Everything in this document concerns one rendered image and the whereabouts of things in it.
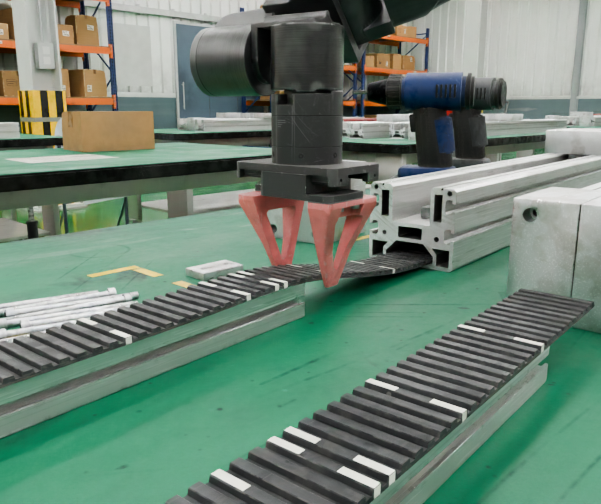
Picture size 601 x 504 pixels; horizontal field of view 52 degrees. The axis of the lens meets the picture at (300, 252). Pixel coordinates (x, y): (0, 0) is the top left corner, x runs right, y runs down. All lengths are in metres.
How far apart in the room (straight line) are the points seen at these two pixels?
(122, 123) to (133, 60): 9.95
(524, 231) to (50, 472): 0.37
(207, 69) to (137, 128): 2.07
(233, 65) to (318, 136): 0.09
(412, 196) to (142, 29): 12.06
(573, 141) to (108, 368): 0.95
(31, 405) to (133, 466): 0.07
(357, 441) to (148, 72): 12.45
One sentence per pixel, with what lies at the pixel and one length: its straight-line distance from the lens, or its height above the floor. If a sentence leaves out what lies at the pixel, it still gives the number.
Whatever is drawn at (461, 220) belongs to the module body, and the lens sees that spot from 0.65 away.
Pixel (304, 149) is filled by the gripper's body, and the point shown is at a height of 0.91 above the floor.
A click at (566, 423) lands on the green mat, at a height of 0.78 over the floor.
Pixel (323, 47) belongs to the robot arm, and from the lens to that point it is 0.48.
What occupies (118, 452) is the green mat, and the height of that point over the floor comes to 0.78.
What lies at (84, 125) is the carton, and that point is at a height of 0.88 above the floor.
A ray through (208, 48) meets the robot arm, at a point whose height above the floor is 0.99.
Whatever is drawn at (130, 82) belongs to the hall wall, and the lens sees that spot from 12.43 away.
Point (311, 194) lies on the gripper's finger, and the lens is 0.46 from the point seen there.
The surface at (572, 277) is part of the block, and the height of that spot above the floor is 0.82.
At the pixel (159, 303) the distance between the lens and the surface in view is 0.43.
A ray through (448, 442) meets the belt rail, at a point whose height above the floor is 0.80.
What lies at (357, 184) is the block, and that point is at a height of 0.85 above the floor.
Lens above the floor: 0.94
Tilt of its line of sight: 13 degrees down
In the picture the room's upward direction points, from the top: straight up
